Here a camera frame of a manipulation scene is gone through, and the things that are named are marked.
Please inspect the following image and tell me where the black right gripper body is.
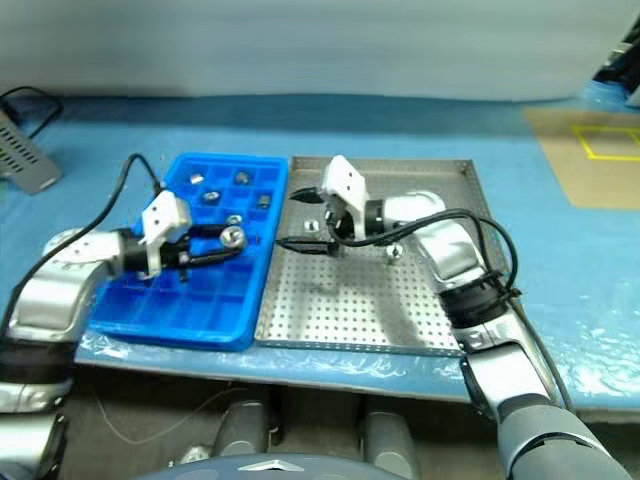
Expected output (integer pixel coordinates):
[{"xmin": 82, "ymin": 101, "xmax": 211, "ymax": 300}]
[{"xmin": 323, "ymin": 196, "xmax": 359, "ymax": 258}]

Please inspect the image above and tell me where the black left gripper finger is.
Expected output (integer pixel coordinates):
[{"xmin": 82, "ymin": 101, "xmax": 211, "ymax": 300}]
[
  {"xmin": 187, "ymin": 223, "xmax": 235, "ymax": 241},
  {"xmin": 188, "ymin": 238, "xmax": 248, "ymax": 267}
]

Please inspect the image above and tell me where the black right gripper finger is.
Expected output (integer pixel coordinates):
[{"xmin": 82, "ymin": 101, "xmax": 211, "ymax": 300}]
[
  {"xmin": 276, "ymin": 237, "xmax": 335, "ymax": 256},
  {"xmin": 289, "ymin": 185, "xmax": 327, "ymax": 205}
]

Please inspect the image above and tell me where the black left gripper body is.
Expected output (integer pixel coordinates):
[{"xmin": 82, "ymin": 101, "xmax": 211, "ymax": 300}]
[{"xmin": 159, "ymin": 234, "xmax": 197, "ymax": 283}]

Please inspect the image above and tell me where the blue plastic compartment tray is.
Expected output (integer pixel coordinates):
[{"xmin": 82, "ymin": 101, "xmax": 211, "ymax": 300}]
[{"xmin": 88, "ymin": 152, "xmax": 290, "ymax": 352}]

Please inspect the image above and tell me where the perforated steel tray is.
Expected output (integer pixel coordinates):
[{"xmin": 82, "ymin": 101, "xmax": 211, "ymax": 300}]
[{"xmin": 254, "ymin": 155, "xmax": 494, "ymax": 358}]

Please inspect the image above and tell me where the grey rounded robot leg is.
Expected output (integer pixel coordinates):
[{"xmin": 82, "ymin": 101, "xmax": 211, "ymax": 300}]
[
  {"xmin": 213, "ymin": 399, "xmax": 273, "ymax": 457},
  {"xmin": 360, "ymin": 411, "xmax": 420, "ymax": 480}
]

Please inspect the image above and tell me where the grey perforated metal box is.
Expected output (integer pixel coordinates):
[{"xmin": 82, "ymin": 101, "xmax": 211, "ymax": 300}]
[{"xmin": 0, "ymin": 109, "xmax": 64, "ymax": 196}]

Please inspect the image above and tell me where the dark blue-grey robot torso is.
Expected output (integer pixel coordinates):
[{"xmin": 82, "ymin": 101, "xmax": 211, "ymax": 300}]
[{"xmin": 128, "ymin": 452, "xmax": 387, "ymax": 480}]

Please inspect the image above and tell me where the brown cardboard sheet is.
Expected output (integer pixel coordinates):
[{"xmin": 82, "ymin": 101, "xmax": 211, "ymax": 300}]
[{"xmin": 523, "ymin": 108, "xmax": 640, "ymax": 209}]

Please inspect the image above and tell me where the black equipment with white parts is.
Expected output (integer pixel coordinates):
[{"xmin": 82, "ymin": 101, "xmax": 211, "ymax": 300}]
[{"xmin": 591, "ymin": 18, "xmax": 640, "ymax": 107}]

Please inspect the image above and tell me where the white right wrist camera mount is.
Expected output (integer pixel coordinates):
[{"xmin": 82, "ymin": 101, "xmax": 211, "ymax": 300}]
[{"xmin": 321, "ymin": 155, "xmax": 371, "ymax": 240}]

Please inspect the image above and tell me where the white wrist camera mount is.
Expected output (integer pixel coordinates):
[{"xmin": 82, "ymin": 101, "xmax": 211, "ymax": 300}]
[
  {"xmin": 140, "ymin": 191, "xmax": 193, "ymax": 279},
  {"xmin": 321, "ymin": 155, "xmax": 371, "ymax": 240}
]

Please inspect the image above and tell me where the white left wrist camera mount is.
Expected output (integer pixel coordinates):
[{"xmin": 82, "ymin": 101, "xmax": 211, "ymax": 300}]
[{"xmin": 140, "ymin": 191, "xmax": 193, "ymax": 279}]

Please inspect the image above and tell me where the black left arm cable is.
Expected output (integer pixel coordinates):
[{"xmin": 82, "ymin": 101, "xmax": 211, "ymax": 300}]
[{"xmin": 0, "ymin": 153, "xmax": 164, "ymax": 337}]

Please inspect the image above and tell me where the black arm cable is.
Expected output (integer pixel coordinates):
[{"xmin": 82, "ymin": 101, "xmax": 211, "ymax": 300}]
[
  {"xmin": 0, "ymin": 153, "xmax": 164, "ymax": 337},
  {"xmin": 327, "ymin": 208, "xmax": 576, "ymax": 414}
]

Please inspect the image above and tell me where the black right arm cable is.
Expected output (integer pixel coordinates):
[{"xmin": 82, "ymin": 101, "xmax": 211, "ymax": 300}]
[{"xmin": 327, "ymin": 208, "xmax": 576, "ymax": 414}]

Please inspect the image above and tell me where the thin white wire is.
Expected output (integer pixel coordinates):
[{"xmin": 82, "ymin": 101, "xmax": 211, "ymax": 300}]
[{"xmin": 93, "ymin": 387, "xmax": 254, "ymax": 445}]

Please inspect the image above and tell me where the black cable of grey box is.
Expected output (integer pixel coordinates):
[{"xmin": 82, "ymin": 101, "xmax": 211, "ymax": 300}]
[{"xmin": 0, "ymin": 86, "xmax": 66, "ymax": 142}]

